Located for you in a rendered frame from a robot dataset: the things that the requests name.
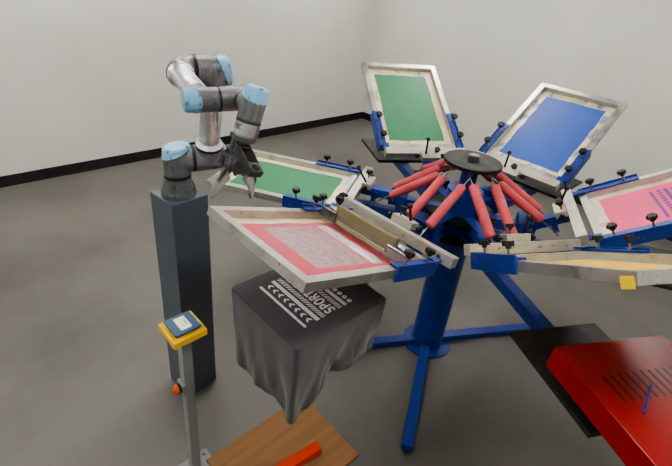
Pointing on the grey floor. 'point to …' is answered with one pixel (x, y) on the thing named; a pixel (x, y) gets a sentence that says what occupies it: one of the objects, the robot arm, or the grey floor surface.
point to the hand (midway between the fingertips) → (232, 199)
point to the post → (188, 391)
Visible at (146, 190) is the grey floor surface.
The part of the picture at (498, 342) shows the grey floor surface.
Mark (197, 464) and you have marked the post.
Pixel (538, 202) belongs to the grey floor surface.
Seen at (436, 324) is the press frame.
